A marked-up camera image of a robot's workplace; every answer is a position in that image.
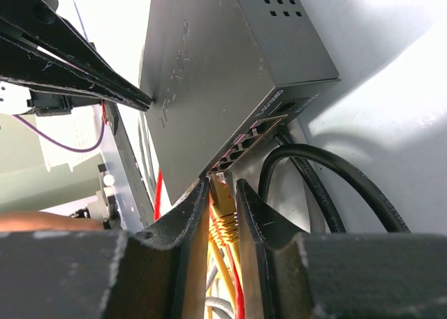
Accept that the red ethernet cable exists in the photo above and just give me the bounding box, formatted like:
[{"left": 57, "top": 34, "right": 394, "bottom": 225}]
[{"left": 153, "top": 167, "right": 245, "bottom": 319}]

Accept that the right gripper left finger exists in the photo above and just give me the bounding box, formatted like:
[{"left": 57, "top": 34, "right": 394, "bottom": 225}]
[{"left": 1, "top": 179, "right": 210, "bottom": 318}]

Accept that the yellow ethernet cable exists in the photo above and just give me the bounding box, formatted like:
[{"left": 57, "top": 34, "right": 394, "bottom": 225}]
[{"left": 207, "top": 172, "right": 242, "bottom": 306}]

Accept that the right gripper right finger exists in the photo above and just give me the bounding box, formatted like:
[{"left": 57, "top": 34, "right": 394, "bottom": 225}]
[{"left": 236, "top": 179, "right": 446, "bottom": 318}]

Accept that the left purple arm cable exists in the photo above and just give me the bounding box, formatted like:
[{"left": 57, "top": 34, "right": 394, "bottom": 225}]
[{"left": 12, "top": 114, "right": 106, "bottom": 153}]

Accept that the aluminium frame rail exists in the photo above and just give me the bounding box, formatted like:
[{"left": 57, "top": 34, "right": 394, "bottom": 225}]
[{"left": 98, "top": 103, "right": 154, "bottom": 233}]

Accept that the black ethernet cable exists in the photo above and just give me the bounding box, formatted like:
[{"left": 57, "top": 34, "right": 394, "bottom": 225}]
[{"left": 257, "top": 123, "right": 411, "bottom": 235}]

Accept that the black network switch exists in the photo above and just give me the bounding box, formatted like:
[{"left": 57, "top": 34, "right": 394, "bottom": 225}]
[{"left": 140, "top": 0, "right": 339, "bottom": 203}]

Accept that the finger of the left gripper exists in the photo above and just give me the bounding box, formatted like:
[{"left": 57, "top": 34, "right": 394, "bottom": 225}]
[
  {"left": 1, "top": 25, "right": 150, "bottom": 111},
  {"left": 1, "top": 0, "right": 152, "bottom": 105}
]

